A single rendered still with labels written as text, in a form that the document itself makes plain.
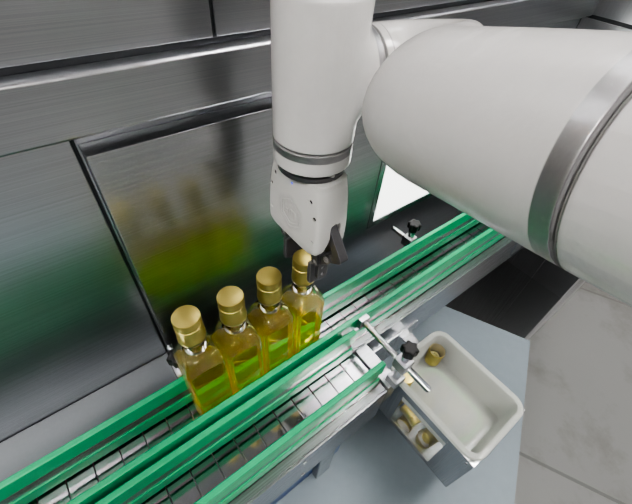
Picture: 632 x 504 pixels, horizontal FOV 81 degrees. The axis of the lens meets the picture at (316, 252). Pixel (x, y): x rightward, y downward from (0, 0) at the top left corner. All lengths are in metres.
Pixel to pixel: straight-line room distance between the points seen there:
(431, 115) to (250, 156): 0.37
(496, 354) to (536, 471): 0.89
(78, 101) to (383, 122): 0.31
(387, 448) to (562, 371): 1.50
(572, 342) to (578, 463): 0.66
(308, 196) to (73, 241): 0.30
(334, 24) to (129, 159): 0.26
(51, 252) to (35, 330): 0.13
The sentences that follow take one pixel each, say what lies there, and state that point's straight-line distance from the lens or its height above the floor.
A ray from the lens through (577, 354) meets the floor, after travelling 2.48.
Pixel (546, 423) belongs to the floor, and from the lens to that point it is 2.17.
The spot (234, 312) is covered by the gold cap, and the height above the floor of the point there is 1.32.
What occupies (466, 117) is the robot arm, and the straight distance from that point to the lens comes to 0.18.
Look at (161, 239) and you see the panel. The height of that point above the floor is 1.35.
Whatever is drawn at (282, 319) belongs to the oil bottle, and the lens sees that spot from 0.54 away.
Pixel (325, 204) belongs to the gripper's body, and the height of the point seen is 1.46.
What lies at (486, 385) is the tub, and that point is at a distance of 0.89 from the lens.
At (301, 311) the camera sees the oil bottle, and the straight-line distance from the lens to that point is 0.56.
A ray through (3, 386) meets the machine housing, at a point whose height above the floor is 1.17.
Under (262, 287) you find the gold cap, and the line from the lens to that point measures 0.49.
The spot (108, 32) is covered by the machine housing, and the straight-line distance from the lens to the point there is 0.45.
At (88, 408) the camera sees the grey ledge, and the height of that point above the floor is 1.05.
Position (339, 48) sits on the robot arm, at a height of 1.61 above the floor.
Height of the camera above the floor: 1.71
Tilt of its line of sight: 46 degrees down
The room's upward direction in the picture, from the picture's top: 6 degrees clockwise
